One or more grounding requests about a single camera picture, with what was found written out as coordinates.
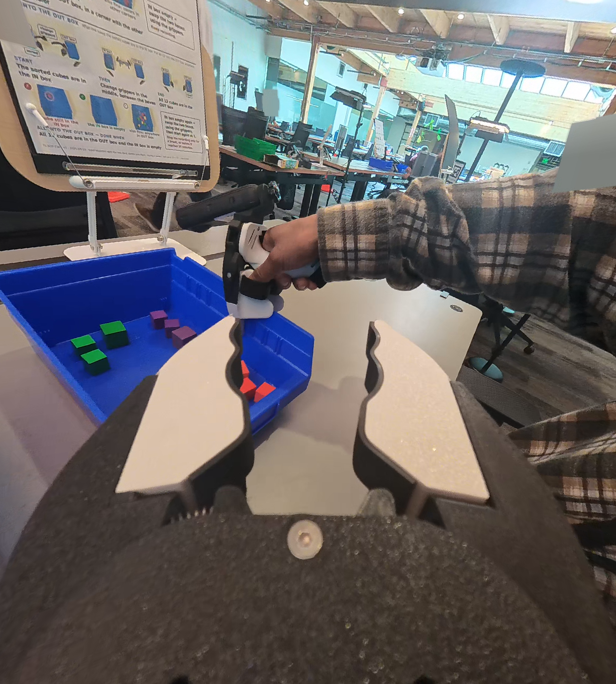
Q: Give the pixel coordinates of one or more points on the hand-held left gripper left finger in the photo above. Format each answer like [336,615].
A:
[190,427]

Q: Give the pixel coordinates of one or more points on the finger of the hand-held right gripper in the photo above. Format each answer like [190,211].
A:
[257,309]

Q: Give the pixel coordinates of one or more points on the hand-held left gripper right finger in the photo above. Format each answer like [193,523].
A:
[423,433]

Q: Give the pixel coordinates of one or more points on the purple wooden cube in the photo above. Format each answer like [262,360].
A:
[172,327]
[159,319]
[184,336]

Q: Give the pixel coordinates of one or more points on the green wooden cube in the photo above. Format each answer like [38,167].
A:
[94,362]
[83,344]
[114,335]

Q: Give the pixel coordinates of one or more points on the blue plastic bin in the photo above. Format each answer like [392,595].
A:
[73,299]

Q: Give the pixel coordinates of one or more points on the person's right forearm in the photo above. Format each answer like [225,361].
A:
[473,235]

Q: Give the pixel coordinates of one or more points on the person's right hand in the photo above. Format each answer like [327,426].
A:
[294,243]

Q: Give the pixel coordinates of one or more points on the green storage tray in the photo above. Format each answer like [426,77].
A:
[254,147]

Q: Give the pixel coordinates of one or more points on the wooden desk with black legs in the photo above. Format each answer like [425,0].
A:
[286,171]

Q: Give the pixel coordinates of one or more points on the small cardboard box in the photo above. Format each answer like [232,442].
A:
[281,161]

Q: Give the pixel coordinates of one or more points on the black office chair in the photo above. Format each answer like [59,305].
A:
[505,320]
[500,398]

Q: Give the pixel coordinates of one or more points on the white desk stand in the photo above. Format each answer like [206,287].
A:
[126,248]

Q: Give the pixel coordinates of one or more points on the orange traffic cone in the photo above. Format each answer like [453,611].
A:
[117,197]

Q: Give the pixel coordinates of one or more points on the blue storage tray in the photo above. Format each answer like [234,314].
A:
[380,163]

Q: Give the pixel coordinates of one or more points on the black light stand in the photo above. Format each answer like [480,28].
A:
[348,99]

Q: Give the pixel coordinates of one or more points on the tan framed display screen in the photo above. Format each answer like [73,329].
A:
[110,80]

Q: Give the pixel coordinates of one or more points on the person's plaid shirt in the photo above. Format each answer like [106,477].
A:
[596,470]

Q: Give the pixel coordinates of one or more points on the white curved panel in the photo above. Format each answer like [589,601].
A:
[451,133]

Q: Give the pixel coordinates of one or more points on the black pole lamp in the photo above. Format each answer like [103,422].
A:
[521,68]

